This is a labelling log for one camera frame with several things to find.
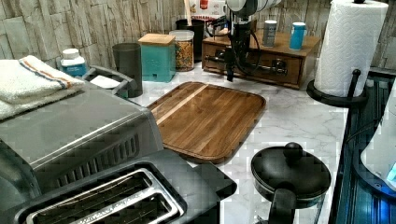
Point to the blue white-capped bottle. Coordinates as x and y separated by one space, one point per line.
73 64

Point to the silver toaster oven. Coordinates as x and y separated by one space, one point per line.
62 142

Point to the white paper towel roll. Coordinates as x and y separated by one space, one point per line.
349 43

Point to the dark grey mug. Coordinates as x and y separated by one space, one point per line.
127 57

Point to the black round container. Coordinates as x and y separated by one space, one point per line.
197 26

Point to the glass jar with black lid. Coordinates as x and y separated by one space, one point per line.
290 178

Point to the black slot toaster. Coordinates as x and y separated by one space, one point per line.
160 188

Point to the teal canister with wooden lid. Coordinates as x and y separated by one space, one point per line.
158 57

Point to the grey pepper shaker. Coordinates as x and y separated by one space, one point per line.
269 33

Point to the clear jar with white lid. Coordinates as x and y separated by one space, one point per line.
184 49

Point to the black paper towel holder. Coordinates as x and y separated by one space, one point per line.
347 102

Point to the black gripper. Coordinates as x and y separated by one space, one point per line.
240 39

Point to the metal drawer handle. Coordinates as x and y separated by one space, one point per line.
277 67

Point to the white striped folded towel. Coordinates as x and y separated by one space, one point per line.
28 83

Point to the blue salt shaker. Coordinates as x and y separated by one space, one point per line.
297 35

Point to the wooden tea drawer box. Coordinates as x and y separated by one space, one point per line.
300 63

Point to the large wooden cutting board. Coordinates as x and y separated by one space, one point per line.
205 122

